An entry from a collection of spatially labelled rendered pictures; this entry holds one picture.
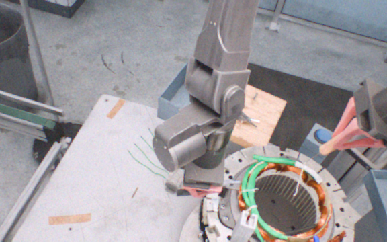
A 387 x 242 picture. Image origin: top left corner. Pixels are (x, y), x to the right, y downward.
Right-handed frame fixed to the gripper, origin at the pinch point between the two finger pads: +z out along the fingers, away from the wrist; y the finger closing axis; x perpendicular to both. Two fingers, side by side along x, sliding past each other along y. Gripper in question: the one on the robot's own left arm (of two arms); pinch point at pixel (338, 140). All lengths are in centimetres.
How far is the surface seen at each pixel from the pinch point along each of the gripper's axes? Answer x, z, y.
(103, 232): -20, 67, 3
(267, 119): 5.6, 27.6, -25.1
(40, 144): -52, 163, -65
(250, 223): -3.2, 19.1, 9.3
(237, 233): -4.0, 22.1, 10.6
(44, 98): -62, 169, -99
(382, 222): 33.0, 19.2, -3.0
